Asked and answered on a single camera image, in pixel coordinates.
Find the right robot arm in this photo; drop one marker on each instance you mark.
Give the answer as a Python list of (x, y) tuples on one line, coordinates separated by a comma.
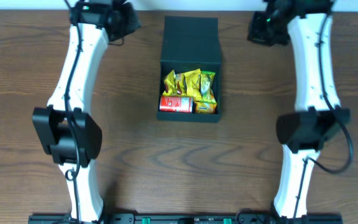
[(318, 113)]

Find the red soda can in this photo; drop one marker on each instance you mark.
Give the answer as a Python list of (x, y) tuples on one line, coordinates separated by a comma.
[(178, 104)]

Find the green yellow snack packet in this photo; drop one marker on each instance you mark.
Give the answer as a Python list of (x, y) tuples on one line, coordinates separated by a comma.
[(206, 82)]

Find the yellow almond biscuit packet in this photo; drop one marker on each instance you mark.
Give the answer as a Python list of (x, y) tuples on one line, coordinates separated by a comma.
[(205, 107)]

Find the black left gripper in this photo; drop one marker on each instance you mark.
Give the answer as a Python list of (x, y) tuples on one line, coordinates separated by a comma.
[(128, 22)]

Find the yellow chocolate cake packet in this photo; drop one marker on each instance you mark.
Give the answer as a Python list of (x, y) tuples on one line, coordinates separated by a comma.
[(180, 84), (170, 85)]

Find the black gift box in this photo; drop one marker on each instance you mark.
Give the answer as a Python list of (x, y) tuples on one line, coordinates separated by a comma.
[(190, 43)]

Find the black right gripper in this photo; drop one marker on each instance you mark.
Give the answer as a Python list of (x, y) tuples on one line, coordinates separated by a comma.
[(258, 28)]

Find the plain yellow snack packet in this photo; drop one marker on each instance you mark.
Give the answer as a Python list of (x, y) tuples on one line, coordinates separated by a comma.
[(192, 81)]

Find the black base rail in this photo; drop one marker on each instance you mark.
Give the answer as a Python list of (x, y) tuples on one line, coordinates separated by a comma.
[(245, 218)]

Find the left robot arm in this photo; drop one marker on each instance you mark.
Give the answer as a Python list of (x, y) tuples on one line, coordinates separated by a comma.
[(65, 128)]

